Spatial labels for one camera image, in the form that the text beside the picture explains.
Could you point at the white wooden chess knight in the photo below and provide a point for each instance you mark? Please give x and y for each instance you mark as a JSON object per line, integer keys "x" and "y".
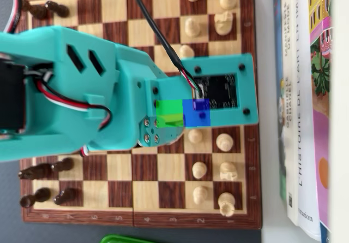
{"x": 228, "y": 170}
{"x": 223, "y": 22}

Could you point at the dark blue book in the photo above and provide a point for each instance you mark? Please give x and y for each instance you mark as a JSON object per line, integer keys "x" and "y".
{"x": 324, "y": 236}

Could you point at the wooden folding chessboard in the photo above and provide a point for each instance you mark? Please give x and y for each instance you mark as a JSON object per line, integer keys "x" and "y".
{"x": 120, "y": 191}

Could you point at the white Gabrielle Chanel book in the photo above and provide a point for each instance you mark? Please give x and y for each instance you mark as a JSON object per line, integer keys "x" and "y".
{"x": 291, "y": 158}

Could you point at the white art history book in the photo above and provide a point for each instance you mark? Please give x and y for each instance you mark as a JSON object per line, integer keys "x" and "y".
{"x": 305, "y": 158}

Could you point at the pink yellow illustrated book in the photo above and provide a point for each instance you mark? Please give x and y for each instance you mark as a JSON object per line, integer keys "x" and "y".
{"x": 319, "y": 133}

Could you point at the white wooden chess bishop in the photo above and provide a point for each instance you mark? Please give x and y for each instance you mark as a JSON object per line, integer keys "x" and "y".
{"x": 224, "y": 142}

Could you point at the dark wooden chess knight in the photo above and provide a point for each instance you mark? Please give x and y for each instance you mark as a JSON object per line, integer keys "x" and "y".
{"x": 35, "y": 171}

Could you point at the green plastic container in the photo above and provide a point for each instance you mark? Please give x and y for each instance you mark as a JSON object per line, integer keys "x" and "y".
{"x": 128, "y": 239}

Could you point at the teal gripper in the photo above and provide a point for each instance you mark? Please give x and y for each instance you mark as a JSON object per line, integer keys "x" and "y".
{"x": 150, "y": 131}

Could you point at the dark wooden chess pawn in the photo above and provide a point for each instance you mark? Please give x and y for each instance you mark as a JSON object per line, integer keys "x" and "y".
{"x": 62, "y": 164}
{"x": 68, "y": 195}
{"x": 57, "y": 8}

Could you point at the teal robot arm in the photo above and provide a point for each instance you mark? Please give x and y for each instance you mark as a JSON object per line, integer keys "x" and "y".
{"x": 41, "y": 136}

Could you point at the teal wrist camera module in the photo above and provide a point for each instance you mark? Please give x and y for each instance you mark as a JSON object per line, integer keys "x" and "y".
{"x": 246, "y": 90}

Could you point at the thin blue illustrated book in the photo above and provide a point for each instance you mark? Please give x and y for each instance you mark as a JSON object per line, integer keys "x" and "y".
{"x": 276, "y": 35}

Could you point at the dark wooden chess rook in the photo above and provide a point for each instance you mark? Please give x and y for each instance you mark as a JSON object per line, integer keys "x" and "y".
{"x": 38, "y": 10}
{"x": 35, "y": 198}

